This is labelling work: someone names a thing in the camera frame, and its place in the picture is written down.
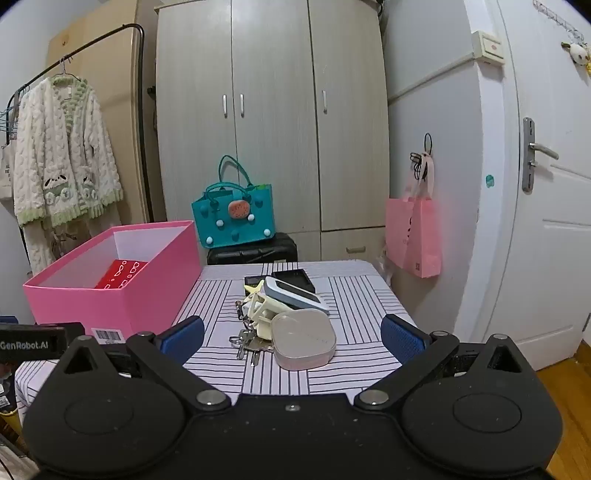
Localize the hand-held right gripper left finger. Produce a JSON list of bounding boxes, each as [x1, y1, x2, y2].
[[54, 316, 232, 414]]

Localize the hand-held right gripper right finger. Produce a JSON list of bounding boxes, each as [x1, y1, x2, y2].
[[353, 314, 539, 411]]

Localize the pink cardboard box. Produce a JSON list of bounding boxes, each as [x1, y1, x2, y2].
[[23, 220, 203, 344]]

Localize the cream plastic holder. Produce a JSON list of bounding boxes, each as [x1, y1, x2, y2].
[[242, 291, 289, 342]]

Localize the pale pink rounded case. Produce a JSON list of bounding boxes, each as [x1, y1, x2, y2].
[[270, 308, 338, 371]]

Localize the white device with dark screen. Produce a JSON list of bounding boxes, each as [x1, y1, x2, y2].
[[262, 276, 331, 315]]

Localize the black plastic tray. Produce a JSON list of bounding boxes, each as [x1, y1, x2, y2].
[[271, 269, 317, 295]]

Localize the striped tablecloth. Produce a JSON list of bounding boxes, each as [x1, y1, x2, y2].
[[14, 260, 419, 402]]

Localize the pink paper shopping bag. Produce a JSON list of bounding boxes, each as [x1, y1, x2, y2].
[[385, 152, 443, 279]]

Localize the black suitcase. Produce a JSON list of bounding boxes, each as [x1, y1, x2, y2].
[[206, 232, 298, 266]]

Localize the teal felt handbag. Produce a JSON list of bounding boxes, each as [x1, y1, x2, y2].
[[191, 155, 274, 250]]

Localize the canvas tote bag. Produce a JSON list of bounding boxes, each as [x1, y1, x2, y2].
[[0, 143, 19, 199]]

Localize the white door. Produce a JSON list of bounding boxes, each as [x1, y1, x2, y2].
[[462, 0, 591, 370]]

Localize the white green knit cardigan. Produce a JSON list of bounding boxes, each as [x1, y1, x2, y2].
[[13, 75, 124, 273]]

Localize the beige wardrobe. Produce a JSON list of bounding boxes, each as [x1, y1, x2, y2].
[[154, 0, 391, 264]]

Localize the black clothes rack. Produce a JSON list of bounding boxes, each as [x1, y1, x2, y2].
[[9, 23, 155, 224]]

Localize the tall cardboard box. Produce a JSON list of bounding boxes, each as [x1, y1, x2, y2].
[[45, 0, 155, 222]]

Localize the small plush toy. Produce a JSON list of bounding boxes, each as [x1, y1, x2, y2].
[[562, 41, 591, 75]]

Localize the black hair ties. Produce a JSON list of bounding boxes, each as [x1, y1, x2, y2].
[[410, 133, 435, 181]]

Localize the metal door handle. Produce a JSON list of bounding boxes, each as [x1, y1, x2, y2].
[[522, 117, 560, 193]]

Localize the blue wire hanger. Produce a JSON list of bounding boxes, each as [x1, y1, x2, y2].
[[0, 104, 19, 139]]

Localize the beige light switch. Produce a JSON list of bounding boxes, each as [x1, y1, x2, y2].
[[471, 31, 505, 66]]

